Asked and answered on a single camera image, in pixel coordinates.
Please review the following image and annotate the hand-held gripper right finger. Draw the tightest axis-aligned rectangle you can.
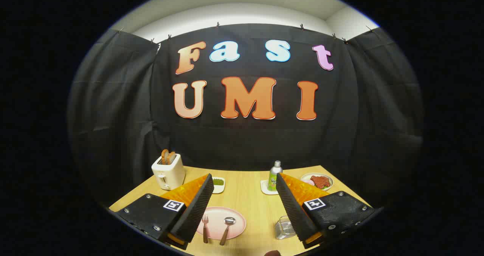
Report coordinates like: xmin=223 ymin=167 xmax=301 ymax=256
xmin=276 ymin=173 xmax=375 ymax=249

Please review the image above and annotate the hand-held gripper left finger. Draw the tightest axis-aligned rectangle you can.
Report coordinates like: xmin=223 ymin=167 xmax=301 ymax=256
xmin=115 ymin=174 xmax=214 ymax=250

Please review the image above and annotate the wooden handled metal spoon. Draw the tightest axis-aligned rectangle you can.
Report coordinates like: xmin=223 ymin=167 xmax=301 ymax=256
xmin=220 ymin=217 xmax=236 ymax=246

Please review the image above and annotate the pink round plate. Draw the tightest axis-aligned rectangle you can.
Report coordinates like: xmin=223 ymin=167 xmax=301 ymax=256
xmin=196 ymin=206 xmax=247 ymax=240

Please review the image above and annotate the white square coaster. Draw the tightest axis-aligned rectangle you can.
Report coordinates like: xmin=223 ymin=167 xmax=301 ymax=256
xmin=260 ymin=180 xmax=279 ymax=195

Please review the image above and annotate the green soda bottle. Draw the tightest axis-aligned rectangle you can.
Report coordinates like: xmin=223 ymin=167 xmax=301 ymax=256
xmin=268 ymin=160 xmax=283 ymax=191

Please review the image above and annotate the brown grilled meat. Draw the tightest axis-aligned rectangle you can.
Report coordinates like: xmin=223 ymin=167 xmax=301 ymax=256
xmin=310 ymin=175 xmax=330 ymax=189

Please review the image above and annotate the cream toaster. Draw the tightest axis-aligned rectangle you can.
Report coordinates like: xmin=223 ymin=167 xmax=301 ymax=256
xmin=151 ymin=154 xmax=186 ymax=191

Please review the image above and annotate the white oval plate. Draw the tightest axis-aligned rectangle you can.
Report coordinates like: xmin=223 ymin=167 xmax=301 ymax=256
xmin=300 ymin=173 xmax=334 ymax=192

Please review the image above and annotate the black backdrop cloth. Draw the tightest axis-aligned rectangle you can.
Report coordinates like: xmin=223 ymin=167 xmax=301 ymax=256
xmin=68 ymin=23 xmax=424 ymax=211

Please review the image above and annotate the metal wire basket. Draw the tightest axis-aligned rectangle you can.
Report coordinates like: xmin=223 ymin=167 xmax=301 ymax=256
xmin=274 ymin=216 xmax=296 ymax=240

